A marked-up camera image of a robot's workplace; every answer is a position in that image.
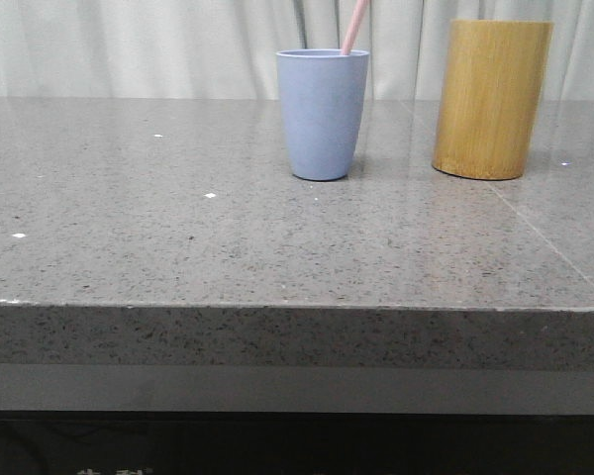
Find bamboo wooden cup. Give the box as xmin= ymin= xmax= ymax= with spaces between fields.
xmin=432 ymin=19 xmax=553 ymax=181

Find white curtain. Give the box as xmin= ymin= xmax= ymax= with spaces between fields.
xmin=0 ymin=1 xmax=594 ymax=100

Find blue plastic cup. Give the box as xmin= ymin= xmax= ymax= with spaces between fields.
xmin=276 ymin=49 xmax=370 ymax=181

